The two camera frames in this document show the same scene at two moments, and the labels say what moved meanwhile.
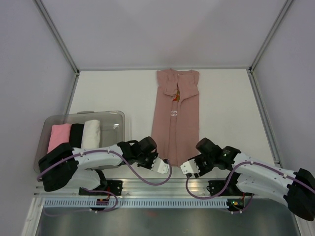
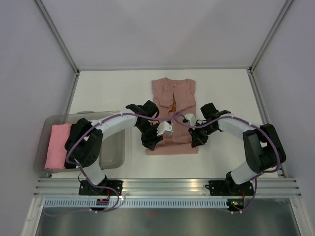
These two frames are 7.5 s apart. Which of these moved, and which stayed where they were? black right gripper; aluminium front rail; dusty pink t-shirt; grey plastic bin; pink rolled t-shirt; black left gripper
Moved: black left gripper; dusty pink t-shirt; black right gripper
Stayed: aluminium front rail; grey plastic bin; pink rolled t-shirt
